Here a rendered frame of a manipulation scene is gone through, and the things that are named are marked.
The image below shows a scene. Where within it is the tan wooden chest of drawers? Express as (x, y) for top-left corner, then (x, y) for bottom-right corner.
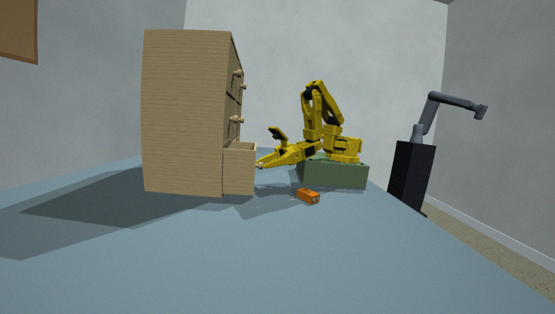
(141, 29), (244, 198)

